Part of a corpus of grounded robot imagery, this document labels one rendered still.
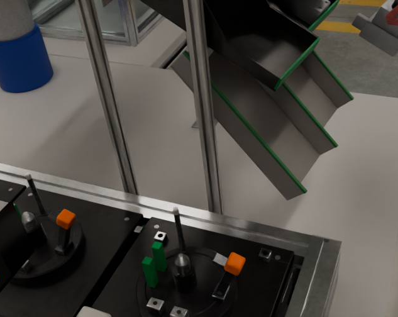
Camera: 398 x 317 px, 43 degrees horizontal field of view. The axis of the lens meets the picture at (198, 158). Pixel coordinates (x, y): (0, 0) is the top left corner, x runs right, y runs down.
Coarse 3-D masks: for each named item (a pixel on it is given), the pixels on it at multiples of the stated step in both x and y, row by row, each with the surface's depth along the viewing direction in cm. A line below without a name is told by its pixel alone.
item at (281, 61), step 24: (144, 0) 72; (168, 0) 70; (216, 0) 77; (240, 0) 78; (264, 0) 76; (216, 24) 68; (240, 24) 75; (264, 24) 77; (288, 24) 76; (216, 48) 70; (240, 48) 72; (264, 48) 73; (288, 48) 75; (312, 48) 75; (264, 72) 68; (288, 72) 68
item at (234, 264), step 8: (216, 256) 63; (232, 256) 62; (240, 256) 62; (216, 264) 63; (224, 264) 63; (232, 264) 61; (240, 264) 61; (224, 272) 64; (232, 272) 62; (224, 280) 64; (224, 288) 65
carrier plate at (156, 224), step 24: (144, 240) 79; (168, 240) 79; (192, 240) 78; (216, 240) 78; (240, 240) 77; (120, 264) 76; (264, 264) 73; (288, 264) 73; (120, 288) 73; (240, 288) 71; (264, 288) 70; (120, 312) 70; (240, 312) 68; (264, 312) 67
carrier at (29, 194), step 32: (32, 192) 81; (32, 224) 76; (96, 224) 83; (128, 224) 83; (32, 256) 76; (64, 256) 76; (96, 256) 78; (32, 288) 74; (64, 288) 74; (96, 288) 74
